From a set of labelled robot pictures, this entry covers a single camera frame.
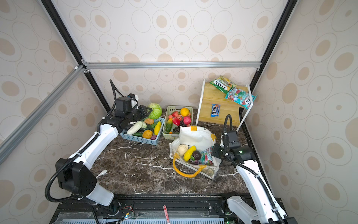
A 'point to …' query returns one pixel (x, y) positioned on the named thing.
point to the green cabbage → (156, 111)
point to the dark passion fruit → (196, 155)
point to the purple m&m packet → (196, 162)
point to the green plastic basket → (169, 110)
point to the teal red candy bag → (241, 96)
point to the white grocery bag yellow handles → (203, 139)
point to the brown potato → (149, 121)
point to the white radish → (136, 127)
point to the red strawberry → (175, 114)
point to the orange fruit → (184, 112)
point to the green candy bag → (223, 84)
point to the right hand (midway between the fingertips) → (214, 150)
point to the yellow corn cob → (157, 128)
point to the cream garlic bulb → (182, 149)
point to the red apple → (176, 121)
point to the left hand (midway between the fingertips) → (154, 107)
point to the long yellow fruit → (189, 152)
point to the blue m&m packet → (215, 110)
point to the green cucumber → (138, 134)
